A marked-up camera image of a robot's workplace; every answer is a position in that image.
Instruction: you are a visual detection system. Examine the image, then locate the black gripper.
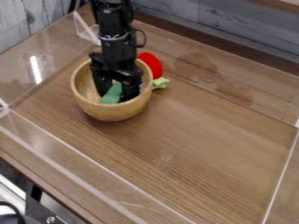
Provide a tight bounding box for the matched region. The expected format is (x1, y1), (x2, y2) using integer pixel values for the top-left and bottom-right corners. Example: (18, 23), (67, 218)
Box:
(88, 32), (146, 102)

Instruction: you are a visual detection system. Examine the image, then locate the brown wooden bowl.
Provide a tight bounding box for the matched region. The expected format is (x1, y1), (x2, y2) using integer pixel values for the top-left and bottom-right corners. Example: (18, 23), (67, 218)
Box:
(70, 59), (154, 122)

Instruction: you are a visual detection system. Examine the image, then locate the black table leg mount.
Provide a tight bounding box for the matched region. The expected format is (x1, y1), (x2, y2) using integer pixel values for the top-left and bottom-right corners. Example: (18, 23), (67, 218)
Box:
(24, 185), (68, 224)

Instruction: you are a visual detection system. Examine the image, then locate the black cable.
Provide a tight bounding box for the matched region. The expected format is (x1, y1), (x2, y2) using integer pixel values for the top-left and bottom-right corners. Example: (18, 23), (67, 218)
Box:
(0, 200), (28, 224)

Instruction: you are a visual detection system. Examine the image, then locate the clear acrylic corner bracket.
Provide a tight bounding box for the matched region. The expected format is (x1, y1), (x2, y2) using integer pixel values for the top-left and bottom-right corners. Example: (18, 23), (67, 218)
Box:
(72, 11), (102, 46)

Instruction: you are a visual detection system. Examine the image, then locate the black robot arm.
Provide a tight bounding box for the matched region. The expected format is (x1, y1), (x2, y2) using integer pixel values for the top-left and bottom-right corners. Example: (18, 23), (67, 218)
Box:
(88, 0), (147, 104)

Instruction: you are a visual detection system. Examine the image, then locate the green rectangular block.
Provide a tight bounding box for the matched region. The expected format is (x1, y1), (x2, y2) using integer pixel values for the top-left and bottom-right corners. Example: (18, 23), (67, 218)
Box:
(100, 81), (123, 104)

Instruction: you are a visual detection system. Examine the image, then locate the red plush strawberry toy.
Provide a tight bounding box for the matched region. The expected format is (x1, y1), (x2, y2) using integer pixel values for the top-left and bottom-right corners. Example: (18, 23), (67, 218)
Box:
(138, 52), (170, 89)

